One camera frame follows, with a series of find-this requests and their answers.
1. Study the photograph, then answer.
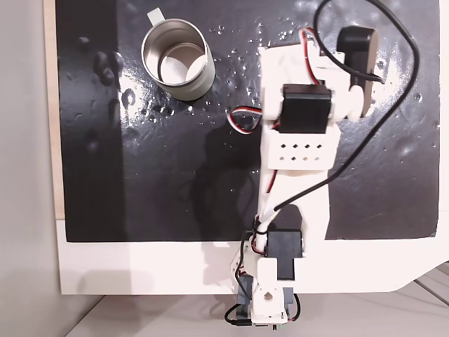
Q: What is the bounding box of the red white black servo wire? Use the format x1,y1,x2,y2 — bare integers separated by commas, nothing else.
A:
299,27,327,86
227,106,264,136

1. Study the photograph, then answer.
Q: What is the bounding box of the pale green steel mug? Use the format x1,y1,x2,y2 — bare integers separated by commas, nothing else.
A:
140,8,216,103

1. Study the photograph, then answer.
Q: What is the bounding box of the black camera cable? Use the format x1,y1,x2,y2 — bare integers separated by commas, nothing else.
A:
273,0,421,213

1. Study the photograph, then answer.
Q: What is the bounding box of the black camera box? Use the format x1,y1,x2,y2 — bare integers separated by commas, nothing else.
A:
335,25,381,119

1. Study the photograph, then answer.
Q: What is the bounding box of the black table mat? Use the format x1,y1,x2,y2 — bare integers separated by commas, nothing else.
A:
55,0,441,244

